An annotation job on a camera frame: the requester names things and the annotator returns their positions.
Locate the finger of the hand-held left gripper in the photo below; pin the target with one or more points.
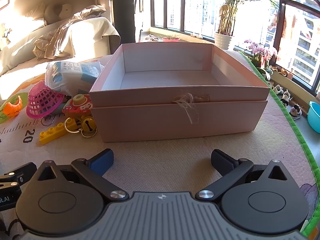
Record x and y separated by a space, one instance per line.
23 170

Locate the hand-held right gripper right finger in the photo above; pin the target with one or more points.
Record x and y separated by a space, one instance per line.
222 162

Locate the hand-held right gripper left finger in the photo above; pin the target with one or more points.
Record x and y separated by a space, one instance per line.
101 163

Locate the yellow building block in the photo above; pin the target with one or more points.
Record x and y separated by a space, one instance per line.
52 133

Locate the red yellow toy camera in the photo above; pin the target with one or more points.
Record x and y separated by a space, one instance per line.
77 105

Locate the pink cardboard box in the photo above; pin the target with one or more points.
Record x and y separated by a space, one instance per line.
175 120

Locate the pink toy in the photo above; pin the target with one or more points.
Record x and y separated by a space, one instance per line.
42 100

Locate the blue white tissue pack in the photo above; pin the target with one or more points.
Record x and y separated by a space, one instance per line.
72 75

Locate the printed play mat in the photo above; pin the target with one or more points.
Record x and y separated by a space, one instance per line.
175 155

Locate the orange plastic toy piece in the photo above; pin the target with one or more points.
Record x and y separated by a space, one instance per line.
13 108

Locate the small white sneaker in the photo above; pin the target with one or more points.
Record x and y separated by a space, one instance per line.
277 90
285 98
296 112

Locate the teal plastic basin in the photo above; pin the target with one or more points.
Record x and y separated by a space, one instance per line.
314 117

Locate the pink orchid plant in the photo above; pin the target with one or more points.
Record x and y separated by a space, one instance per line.
260 52

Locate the potted palm plant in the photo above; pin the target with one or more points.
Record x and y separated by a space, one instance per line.
225 41

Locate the red basin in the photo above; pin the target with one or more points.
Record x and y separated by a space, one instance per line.
171 39

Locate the crumpled beige blanket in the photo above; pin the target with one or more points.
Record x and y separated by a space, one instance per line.
65 35

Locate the white sofa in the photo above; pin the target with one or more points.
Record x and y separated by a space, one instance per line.
87 30

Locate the white slippers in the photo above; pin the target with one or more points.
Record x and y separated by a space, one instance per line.
151 38

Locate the dark pillar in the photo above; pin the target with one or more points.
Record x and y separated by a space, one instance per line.
123 17

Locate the grey plush toy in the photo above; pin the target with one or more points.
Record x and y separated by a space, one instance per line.
56 11

